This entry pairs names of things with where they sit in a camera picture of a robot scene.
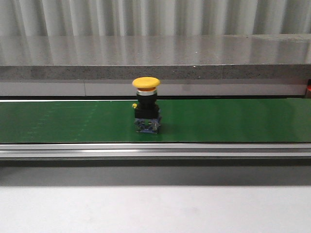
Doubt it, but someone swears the grey pleated curtain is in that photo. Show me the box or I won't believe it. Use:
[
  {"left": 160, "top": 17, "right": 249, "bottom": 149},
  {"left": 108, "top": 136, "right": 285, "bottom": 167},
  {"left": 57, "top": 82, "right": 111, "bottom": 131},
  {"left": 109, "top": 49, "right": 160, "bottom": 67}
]
[{"left": 0, "top": 0, "right": 311, "bottom": 36}]

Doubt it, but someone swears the grey speckled stone counter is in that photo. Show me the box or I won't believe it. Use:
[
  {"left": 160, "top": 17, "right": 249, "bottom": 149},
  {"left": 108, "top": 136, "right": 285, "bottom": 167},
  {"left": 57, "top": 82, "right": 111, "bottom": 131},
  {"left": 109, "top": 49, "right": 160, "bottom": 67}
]
[{"left": 0, "top": 34, "right": 311, "bottom": 98}]

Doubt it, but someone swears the green conveyor belt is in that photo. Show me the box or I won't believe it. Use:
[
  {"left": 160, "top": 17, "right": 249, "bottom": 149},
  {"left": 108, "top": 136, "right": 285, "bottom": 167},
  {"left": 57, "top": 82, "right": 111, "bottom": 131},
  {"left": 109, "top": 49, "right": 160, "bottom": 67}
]
[{"left": 0, "top": 98, "right": 311, "bottom": 144}]

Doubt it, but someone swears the aluminium conveyor side rail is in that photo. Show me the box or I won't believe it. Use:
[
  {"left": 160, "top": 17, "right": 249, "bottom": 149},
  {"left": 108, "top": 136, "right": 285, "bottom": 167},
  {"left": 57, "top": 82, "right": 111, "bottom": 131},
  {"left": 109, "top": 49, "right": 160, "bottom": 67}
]
[{"left": 0, "top": 143, "right": 311, "bottom": 166}]

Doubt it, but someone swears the red object at right edge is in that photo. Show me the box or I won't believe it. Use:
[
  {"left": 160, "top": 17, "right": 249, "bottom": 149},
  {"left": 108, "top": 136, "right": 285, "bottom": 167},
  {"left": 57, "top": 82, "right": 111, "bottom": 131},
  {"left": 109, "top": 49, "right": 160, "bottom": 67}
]
[{"left": 305, "top": 79, "right": 311, "bottom": 99}]

